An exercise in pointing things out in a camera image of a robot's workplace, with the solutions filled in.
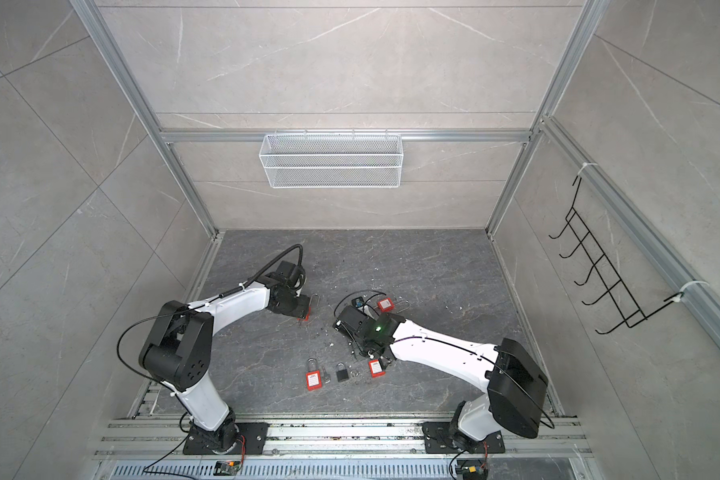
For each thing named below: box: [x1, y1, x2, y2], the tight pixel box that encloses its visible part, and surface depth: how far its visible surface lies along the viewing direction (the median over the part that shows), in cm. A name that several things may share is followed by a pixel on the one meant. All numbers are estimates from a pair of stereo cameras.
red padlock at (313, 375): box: [306, 358, 323, 391], surface depth 83 cm
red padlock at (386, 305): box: [378, 297, 395, 313], surface depth 98 cm
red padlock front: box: [368, 359, 386, 379], surface depth 85 cm
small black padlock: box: [336, 362, 349, 383], surface depth 86 cm
